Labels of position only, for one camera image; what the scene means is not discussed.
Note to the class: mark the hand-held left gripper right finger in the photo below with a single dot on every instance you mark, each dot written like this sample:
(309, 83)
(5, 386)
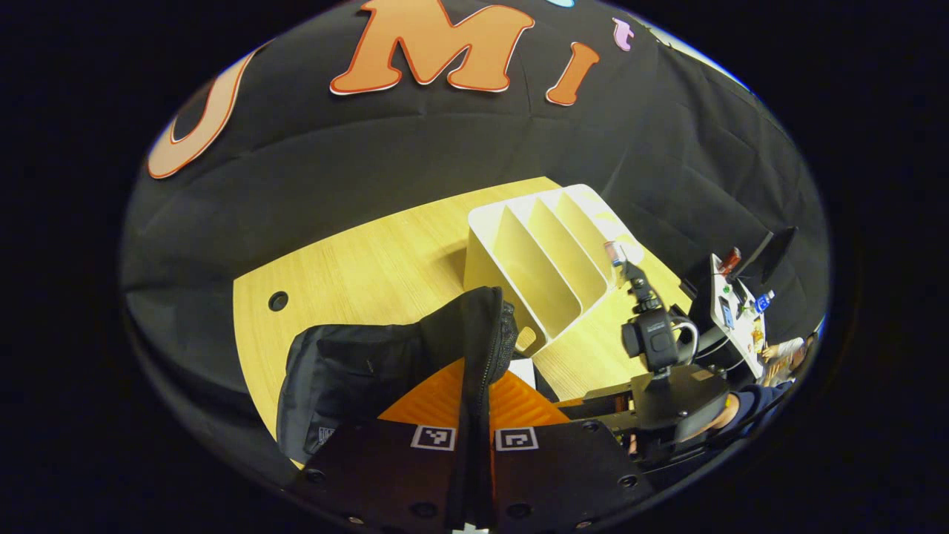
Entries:
(571, 475)

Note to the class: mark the black schoolbag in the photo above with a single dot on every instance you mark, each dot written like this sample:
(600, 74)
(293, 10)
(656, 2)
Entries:
(371, 363)

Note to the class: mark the small white cluttered table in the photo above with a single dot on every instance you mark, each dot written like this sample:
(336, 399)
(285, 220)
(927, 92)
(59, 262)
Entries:
(730, 311)

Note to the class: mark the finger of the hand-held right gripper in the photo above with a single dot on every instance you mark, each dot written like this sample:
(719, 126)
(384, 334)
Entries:
(600, 400)

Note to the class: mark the white bookshelf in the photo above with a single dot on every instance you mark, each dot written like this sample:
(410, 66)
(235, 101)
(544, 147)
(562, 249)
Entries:
(519, 282)

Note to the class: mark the black monitor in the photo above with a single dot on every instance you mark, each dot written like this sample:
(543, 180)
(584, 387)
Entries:
(767, 256)

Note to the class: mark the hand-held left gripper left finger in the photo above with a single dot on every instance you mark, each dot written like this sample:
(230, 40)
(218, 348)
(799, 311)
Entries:
(371, 475)

